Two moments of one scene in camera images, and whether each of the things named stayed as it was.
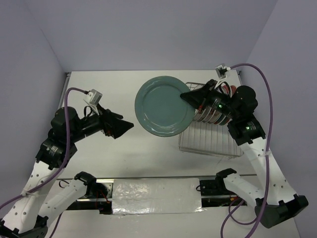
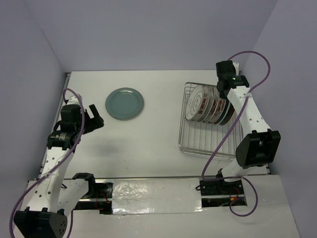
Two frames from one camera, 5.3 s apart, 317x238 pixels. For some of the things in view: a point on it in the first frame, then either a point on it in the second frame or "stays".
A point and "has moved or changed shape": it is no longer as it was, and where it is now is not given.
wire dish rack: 208,139 stays
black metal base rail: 214,191 stays
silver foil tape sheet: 142,196 stays
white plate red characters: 214,116 has moved or changed shape
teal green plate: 160,109 -> 124,104
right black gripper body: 219,101 -> 221,91
